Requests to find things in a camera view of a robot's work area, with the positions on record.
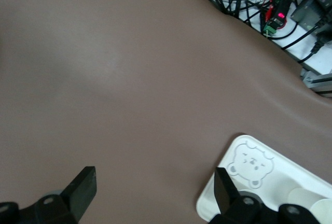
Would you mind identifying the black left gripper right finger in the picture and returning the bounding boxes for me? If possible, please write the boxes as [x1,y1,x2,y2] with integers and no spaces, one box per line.
[212,166,264,224]

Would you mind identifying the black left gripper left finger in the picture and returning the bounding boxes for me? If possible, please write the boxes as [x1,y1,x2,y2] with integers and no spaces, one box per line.
[33,166,98,224]

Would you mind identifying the beige bear print tray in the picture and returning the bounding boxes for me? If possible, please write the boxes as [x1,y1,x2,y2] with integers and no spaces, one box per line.
[196,134,332,224]

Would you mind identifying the green terminal connector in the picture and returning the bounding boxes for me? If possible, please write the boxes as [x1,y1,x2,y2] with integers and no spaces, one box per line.
[262,23,277,37]

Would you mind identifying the circuit board with red display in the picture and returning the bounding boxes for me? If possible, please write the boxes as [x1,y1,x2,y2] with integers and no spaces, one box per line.
[268,11,288,32]

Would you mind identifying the dark grey electronics box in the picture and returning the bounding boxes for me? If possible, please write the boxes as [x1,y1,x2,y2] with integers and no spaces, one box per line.
[290,0,332,32]

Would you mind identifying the aluminium profile bracket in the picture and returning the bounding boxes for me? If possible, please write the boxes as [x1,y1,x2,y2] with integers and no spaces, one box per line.
[300,67,332,97]

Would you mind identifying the tangled black cable bundle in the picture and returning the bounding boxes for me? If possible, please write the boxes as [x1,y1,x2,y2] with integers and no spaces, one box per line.
[202,0,332,64]

